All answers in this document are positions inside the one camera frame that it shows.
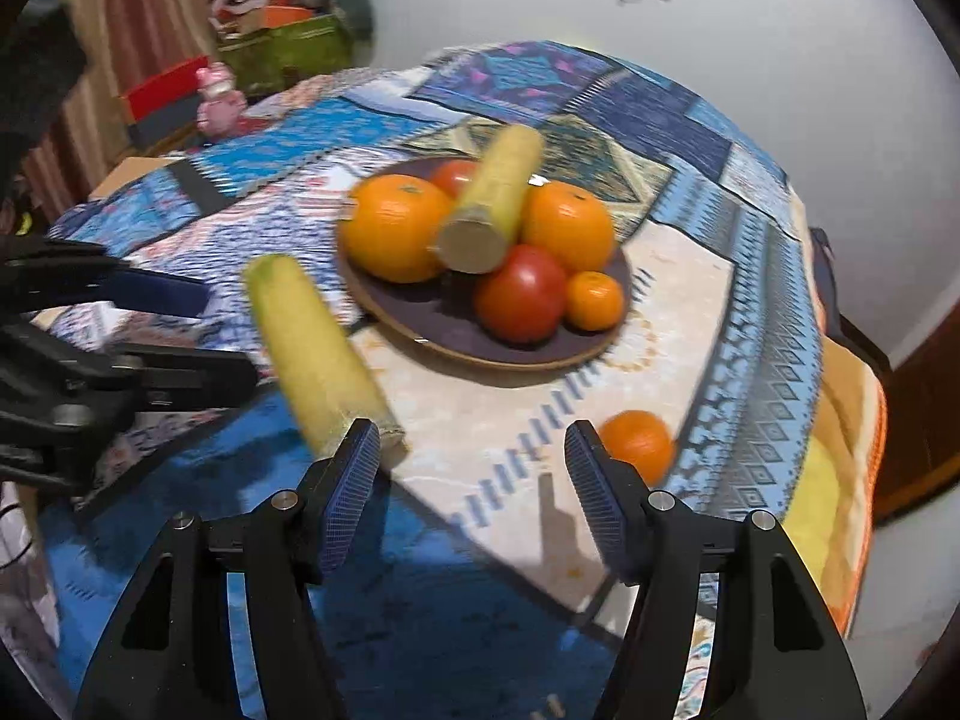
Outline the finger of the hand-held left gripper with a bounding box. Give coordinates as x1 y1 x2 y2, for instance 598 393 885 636
75 345 260 412
0 236 209 316

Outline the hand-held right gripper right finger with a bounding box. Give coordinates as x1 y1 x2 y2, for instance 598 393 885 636
564 420 867 720

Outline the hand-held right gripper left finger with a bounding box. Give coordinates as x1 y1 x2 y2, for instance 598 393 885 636
71 418 383 720

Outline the small mandarin orange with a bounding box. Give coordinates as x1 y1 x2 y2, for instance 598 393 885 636
564 271 626 332
598 410 676 488

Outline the green sugarcane segment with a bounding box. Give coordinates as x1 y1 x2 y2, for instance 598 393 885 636
246 253 407 458

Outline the purple round plate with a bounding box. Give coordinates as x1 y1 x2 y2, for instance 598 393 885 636
335 157 635 371

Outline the red tomato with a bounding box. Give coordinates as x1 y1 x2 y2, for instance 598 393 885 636
474 244 569 344
429 160 481 200

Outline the large orange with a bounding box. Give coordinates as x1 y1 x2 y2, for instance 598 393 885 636
341 175 455 284
521 181 617 276

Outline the yellow sugarcane segment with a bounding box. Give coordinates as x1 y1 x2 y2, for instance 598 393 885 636
436 124 545 275

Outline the blue patchwork blanket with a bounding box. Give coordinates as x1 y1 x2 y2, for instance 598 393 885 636
30 41 826 720

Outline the red box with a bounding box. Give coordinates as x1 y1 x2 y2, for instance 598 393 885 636
120 56 211 147

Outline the pink plush toy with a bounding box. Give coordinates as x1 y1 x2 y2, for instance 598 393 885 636
196 64 248 140

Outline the green patterned box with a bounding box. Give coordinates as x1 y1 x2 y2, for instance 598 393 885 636
217 11 353 95

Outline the striped brown curtain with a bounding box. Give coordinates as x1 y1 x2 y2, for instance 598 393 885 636
45 0 248 196

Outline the grey backpack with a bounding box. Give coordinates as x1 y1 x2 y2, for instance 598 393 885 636
810 227 841 331

